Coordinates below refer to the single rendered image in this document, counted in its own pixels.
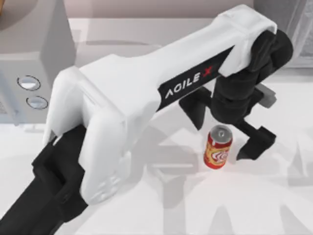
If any red and yellow can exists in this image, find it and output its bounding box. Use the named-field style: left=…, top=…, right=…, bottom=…
left=203, top=124, right=233, bottom=170

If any small microwave knob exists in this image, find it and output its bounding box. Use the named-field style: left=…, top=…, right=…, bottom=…
left=25, top=95, right=49, bottom=109

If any large microwave knob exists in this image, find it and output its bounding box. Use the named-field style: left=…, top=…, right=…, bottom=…
left=16, top=75, right=41, bottom=92

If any pale microwave oven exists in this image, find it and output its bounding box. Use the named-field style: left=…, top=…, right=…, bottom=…
left=0, top=0, right=76, bottom=127

